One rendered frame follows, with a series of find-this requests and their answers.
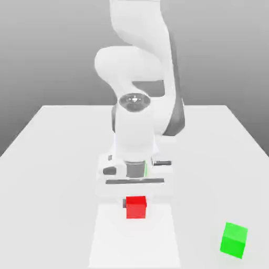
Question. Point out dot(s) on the small green cube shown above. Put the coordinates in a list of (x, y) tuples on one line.
[(233, 240)]

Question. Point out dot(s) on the small red cube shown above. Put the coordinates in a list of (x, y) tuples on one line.
[(136, 208)]

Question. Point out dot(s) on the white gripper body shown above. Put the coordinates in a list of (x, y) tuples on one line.
[(134, 188)]

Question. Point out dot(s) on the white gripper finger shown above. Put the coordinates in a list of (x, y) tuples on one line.
[(124, 203)]

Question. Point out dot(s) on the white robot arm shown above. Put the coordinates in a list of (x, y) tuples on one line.
[(134, 126)]

